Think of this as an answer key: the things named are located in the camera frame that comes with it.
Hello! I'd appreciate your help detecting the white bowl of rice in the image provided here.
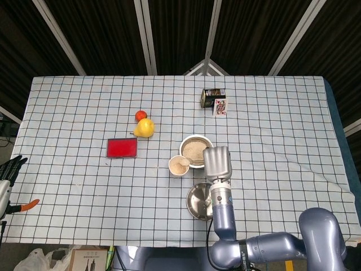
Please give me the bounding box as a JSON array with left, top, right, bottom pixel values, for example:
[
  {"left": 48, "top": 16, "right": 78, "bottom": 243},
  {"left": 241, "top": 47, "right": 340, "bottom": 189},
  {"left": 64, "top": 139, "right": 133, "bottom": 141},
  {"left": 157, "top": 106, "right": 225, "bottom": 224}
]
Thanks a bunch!
[{"left": 179, "top": 134, "right": 214, "bottom": 169}]

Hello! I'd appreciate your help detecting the yellow pear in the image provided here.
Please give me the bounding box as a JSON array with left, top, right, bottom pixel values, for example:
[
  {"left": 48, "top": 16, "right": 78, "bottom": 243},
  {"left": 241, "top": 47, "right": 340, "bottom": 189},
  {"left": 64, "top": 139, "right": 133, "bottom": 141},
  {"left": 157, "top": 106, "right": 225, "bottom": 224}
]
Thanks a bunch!
[{"left": 129, "top": 118, "right": 156, "bottom": 139}]

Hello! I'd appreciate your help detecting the white paper cup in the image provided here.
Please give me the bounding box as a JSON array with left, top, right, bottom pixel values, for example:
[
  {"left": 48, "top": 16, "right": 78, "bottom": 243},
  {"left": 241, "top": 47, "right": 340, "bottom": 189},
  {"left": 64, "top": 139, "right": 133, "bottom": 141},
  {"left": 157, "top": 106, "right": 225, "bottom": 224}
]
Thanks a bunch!
[{"left": 168, "top": 155, "right": 190, "bottom": 178}]

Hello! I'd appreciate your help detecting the white triangular frame brace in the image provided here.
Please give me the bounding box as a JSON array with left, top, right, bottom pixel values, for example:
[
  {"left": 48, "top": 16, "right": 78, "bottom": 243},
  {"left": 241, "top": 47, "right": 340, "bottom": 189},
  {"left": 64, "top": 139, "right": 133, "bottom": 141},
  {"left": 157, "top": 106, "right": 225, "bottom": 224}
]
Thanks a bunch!
[{"left": 183, "top": 58, "right": 231, "bottom": 76}]

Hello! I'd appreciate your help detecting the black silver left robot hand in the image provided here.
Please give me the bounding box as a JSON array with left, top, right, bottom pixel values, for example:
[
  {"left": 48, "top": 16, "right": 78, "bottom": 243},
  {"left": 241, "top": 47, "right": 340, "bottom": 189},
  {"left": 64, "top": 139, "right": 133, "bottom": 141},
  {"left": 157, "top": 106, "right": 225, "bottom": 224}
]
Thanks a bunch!
[{"left": 0, "top": 155, "right": 40, "bottom": 221}]

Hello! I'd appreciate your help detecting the black playing card box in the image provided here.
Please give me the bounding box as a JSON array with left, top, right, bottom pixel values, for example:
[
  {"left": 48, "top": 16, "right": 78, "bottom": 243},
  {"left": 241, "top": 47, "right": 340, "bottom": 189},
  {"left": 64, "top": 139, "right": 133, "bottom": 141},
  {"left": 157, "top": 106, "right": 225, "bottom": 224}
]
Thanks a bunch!
[{"left": 200, "top": 88, "right": 227, "bottom": 108}]

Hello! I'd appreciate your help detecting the brown cardboard box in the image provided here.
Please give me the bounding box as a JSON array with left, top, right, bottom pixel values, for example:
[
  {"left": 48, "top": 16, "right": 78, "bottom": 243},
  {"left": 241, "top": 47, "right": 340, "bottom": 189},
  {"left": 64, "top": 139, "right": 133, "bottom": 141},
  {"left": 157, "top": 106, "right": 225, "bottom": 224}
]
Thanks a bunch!
[{"left": 68, "top": 248, "right": 109, "bottom": 271}]

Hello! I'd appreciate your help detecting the blue table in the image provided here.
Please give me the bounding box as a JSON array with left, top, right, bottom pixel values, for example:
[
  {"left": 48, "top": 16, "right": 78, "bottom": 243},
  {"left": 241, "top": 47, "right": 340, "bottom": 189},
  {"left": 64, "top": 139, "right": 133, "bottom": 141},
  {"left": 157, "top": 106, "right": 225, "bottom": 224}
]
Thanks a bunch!
[{"left": 323, "top": 77, "right": 361, "bottom": 198}]

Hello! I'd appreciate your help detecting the white metal frame beam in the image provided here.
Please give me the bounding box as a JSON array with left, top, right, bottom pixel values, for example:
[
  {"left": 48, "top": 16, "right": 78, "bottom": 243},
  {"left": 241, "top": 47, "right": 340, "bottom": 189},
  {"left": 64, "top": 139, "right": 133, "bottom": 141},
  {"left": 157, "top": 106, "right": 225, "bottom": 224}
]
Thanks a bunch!
[
  {"left": 205, "top": 0, "right": 223, "bottom": 59},
  {"left": 267, "top": 0, "right": 328, "bottom": 76},
  {"left": 343, "top": 118, "right": 361, "bottom": 138},
  {"left": 134, "top": 0, "right": 158, "bottom": 76},
  {"left": 0, "top": 106, "right": 23, "bottom": 125},
  {"left": 32, "top": 0, "right": 87, "bottom": 76}
]

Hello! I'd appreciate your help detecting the flat red rectangular tin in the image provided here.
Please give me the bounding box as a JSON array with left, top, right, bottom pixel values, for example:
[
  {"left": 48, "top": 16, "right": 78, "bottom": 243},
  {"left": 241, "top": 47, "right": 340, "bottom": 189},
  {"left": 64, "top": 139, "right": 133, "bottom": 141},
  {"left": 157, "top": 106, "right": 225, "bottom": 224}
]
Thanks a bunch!
[{"left": 106, "top": 137, "right": 139, "bottom": 159}]

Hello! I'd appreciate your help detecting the queen of hearts card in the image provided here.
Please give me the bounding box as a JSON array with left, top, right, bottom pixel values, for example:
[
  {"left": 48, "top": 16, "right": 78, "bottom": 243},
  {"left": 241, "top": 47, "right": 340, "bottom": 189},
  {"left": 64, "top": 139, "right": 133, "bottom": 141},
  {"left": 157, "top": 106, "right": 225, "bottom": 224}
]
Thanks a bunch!
[{"left": 212, "top": 98, "right": 228, "bottom": 117}]

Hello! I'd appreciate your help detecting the green cable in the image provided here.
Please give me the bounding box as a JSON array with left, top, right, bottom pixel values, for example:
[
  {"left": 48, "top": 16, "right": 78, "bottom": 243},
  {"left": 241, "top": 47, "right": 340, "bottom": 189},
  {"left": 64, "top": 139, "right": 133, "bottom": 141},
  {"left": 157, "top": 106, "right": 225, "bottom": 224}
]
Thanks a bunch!
[{"left": 106, "top": 245, "right": 115, "bottom": 271}]

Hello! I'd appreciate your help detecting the white plastic bag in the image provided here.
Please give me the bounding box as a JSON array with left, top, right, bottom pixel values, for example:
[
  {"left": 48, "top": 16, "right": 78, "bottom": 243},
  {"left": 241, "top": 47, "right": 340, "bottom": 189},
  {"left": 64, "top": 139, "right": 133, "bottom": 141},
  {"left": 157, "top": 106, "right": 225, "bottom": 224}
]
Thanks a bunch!
[{"left": 14, "top": 247, "right": 74, "bottom": 271}]

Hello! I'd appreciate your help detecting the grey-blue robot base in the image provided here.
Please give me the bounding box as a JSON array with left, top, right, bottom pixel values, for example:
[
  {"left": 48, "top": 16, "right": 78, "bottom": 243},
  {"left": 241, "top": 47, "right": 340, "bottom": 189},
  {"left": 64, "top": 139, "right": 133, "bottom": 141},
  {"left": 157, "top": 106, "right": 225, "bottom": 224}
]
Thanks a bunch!
[{"left": 114, "top": 245, "right": 236, "bottom": 271}]

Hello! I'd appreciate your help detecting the small metal spoon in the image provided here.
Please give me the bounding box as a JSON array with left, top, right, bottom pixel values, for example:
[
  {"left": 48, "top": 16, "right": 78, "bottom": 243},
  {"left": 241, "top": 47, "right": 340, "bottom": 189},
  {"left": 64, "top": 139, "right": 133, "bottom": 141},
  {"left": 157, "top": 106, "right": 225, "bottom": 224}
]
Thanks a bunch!
[{"left": 180, "top": 157, "right": 205, "bottom": 167}]

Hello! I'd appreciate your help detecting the checked white tablecloth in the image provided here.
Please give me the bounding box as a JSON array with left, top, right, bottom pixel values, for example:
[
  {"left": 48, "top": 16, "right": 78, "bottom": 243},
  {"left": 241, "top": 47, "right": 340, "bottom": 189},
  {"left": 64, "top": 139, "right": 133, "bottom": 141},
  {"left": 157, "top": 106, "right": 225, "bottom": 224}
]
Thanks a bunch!
[{"left": 0, "top": 75, "right": 359, "bottom": 248}]

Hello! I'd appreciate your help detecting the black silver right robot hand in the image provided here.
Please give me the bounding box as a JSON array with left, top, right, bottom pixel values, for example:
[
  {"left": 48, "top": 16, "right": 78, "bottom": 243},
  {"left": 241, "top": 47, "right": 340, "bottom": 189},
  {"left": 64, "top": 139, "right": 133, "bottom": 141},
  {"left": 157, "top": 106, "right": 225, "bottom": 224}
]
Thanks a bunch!
[{"left": 202, "top": 146, "right": 233, "bottom": 183}]

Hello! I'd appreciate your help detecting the round metal plate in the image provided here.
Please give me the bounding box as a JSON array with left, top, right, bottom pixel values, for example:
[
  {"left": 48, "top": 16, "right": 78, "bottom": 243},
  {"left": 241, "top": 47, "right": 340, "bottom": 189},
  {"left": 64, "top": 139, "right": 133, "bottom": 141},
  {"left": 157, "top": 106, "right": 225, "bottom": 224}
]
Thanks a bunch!
[{"left": 186, "top": 182, "right": 215, "bottom": 221}]

